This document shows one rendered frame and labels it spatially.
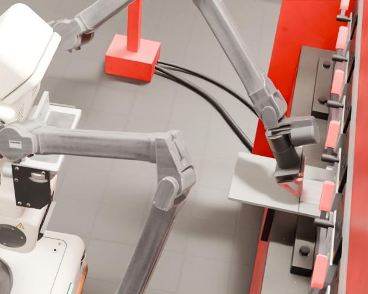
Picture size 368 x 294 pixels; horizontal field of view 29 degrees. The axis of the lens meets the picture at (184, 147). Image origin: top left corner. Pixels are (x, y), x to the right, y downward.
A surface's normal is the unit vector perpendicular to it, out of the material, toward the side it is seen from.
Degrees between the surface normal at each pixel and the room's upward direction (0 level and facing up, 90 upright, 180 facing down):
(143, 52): 0
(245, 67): 66
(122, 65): 90
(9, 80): 90
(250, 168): 0
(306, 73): 0
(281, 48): 90
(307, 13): 90
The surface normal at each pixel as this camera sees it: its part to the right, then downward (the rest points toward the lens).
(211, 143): 0.08, -0.72
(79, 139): -0.40, 0.18
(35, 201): -0.15, 0.67
